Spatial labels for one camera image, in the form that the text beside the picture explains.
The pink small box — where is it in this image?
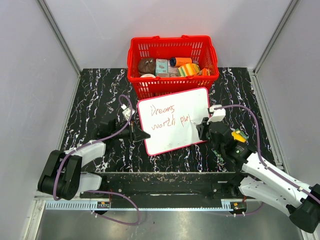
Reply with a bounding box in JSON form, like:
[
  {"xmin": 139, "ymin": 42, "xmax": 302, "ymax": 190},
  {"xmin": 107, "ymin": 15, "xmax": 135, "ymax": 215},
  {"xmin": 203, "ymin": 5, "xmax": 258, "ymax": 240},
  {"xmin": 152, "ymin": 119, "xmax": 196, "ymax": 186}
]
[{"xmin": 168, "ymin": 64, "xmax": 179, "ymax": 77}]

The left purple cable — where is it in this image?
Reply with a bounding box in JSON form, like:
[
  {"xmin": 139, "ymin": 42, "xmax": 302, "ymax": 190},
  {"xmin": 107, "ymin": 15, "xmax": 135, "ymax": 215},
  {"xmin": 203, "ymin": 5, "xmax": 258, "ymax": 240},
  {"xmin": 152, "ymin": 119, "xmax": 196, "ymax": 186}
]
[{"xmin": 53, "ymin": 94, "xmax": 133, "ymax": 201}]

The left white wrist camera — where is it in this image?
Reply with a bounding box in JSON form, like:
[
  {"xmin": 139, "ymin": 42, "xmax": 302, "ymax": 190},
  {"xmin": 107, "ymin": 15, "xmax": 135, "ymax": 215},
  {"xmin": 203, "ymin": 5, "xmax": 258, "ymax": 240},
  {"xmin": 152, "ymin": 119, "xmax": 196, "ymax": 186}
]
[{"xmin": 121, "ymin": 104, "xmax": 135, "ymax": 121}]

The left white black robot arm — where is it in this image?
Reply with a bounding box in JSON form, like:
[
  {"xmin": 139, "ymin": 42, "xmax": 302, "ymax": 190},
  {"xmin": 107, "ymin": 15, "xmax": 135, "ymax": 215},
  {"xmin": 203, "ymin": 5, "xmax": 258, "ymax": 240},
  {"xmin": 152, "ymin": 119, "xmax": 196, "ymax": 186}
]
[{"xmin": 37, "ymin": 119, "xmax": 151, "ymax": 200}]

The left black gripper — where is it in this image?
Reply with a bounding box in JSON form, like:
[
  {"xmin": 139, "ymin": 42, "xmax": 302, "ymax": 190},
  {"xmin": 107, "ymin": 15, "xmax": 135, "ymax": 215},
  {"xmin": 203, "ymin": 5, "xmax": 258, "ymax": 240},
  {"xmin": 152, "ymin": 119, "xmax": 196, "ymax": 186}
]
[{"xmin": 111, "ymin": 118, "xmax": 150, "ymax": 143}]

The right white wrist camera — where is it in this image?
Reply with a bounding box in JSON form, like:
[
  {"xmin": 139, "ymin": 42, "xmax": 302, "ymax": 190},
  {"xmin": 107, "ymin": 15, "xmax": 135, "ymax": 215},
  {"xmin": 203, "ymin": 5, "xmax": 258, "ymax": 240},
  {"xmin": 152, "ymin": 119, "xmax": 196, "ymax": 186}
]
[{"xmin": 206, "ymin": 104, "xmax": 226, "ymax": 125}]

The white round lid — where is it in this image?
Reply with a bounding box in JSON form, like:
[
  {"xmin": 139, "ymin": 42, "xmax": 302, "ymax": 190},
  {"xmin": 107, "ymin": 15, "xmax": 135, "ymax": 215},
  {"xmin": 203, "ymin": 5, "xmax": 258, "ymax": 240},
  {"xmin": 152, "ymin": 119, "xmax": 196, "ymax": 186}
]
[{"xmin": 140, "ymin": 73, "xmax": 156, "ymax": 78}]

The pink framed whiteboard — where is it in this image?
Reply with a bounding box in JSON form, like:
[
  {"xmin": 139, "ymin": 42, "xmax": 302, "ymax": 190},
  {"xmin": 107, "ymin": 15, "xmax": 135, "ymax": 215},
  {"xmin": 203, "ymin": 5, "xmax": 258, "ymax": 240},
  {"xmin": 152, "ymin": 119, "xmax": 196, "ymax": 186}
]
[{"xmin": 137, "ymin": 87, "xmax": 210, "ymax": 156}]

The yellow sponge pack in basket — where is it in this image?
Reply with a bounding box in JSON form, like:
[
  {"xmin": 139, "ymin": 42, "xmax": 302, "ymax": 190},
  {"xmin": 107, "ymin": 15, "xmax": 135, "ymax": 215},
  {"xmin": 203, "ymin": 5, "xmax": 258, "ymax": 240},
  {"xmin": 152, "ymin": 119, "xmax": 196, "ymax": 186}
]
[{"xmin": 177, "ymin": 63, "xmax": 201, "ymax": 77}]

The red plastic shopping basket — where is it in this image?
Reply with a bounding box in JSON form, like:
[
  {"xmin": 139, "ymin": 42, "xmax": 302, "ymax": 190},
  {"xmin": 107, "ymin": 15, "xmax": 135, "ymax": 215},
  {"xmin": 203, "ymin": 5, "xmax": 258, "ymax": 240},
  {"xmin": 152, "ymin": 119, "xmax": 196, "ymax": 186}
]
[{"xmin": 127, "ymin": 35, "xmax": 219, "ymax": 100}]

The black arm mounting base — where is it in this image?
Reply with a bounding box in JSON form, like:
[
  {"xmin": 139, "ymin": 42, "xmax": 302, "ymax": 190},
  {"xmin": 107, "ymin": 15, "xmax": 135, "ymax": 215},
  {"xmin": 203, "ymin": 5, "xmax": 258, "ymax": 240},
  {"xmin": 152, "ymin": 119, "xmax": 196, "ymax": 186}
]
[{"xmin": 99, "ymin": 172, "xmax": 245, "ymax": 199}]

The teal small box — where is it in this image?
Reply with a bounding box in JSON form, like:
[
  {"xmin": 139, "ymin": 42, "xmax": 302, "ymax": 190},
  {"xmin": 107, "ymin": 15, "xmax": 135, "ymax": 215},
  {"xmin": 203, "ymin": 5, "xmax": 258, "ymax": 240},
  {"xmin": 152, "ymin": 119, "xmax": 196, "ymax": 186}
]
[{"xmin": 155, "ymin": 58, "xmax": 169, "ymax": 78}]

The orange blue can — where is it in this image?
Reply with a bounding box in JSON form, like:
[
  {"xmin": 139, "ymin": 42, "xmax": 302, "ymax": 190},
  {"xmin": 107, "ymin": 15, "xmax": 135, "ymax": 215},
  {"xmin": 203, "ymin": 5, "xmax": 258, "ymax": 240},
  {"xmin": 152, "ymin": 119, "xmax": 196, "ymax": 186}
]
[{"xmin": 169, "ymin": 57, "xmax": 193, "ymax": 68}]

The brown chocolate muffin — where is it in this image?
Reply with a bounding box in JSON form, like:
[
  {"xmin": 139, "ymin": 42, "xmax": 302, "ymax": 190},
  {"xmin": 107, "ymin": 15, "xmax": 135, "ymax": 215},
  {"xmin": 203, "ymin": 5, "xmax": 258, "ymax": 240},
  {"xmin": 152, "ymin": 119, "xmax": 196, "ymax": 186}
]
[{"xmin": 138, "ymin": 57, "xmax": 156, "ymax": 76}]

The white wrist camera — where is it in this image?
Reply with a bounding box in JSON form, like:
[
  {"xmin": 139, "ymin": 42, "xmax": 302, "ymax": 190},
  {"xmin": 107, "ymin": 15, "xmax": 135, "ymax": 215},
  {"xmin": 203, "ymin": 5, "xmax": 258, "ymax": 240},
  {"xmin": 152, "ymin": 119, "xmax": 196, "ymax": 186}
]
[
  {"xmin": 121, "ymin": 104, "xmax": 135, "ymax": 121},
  {"xmin": 206, "ymin": 104, "xmax": 226, "ymax": 125}
]

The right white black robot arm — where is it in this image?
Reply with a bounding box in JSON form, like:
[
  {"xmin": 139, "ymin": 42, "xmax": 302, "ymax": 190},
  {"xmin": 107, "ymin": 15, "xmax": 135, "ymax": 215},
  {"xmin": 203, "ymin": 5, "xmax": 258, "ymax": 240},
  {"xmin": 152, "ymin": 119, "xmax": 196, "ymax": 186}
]
[{"xmin": 196, "ymin": 117, "xmax": 320, "ymax": 234}]

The orange snack packet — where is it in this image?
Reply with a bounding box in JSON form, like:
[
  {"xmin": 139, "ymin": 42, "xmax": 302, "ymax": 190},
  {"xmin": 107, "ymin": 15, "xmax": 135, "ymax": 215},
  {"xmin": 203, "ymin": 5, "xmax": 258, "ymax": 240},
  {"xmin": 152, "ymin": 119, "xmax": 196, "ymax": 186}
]
[{"xmin": 197, "ymin": 68, "xmax": 211, "ymax": 77}]

